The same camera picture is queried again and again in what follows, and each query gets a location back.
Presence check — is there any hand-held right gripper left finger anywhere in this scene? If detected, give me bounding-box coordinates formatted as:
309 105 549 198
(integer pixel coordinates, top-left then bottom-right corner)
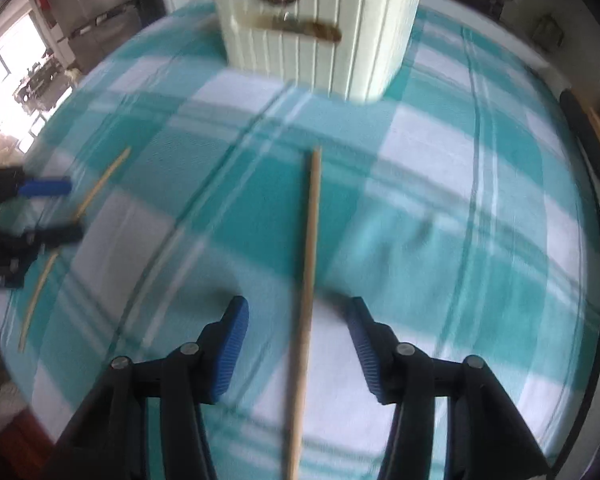
55 295 250 480

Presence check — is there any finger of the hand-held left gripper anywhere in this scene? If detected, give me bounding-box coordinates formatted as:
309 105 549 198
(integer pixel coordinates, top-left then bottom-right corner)
22 222 84 253
0 166 74 213

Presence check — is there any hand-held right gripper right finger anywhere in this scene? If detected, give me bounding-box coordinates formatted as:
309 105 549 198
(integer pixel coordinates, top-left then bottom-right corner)
344 297 551 480

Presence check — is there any thin pale chopstick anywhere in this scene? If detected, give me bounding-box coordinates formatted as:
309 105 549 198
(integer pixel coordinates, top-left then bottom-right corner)
18 147 132 353

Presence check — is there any long tan chopstick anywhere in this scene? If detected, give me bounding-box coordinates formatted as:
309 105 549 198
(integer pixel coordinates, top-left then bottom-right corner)
285 146 323 480

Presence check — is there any white ribbed storage box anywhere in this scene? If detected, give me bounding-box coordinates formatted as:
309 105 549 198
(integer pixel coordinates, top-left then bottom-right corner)
211 0 427 104

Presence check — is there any metal clutter by window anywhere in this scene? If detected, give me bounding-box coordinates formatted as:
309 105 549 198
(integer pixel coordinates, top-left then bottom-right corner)
12 52 65 108

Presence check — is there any teal plaid tablecloth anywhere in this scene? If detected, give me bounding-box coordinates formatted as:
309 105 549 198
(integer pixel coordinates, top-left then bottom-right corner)
0 0 600 480

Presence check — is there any stainless steel refrigerator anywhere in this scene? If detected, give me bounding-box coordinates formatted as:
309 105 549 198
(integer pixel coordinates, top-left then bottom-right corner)
32 0 138 63

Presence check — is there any black oval pad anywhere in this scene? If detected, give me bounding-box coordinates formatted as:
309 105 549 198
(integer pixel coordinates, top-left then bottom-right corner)
560 89 600 191

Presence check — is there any small dark lantern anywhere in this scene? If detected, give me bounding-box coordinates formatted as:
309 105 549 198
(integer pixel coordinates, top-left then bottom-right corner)
534 14 566 52

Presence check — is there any black gas stove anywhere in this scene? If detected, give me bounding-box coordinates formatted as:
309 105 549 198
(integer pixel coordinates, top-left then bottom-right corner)
475 0 508 18

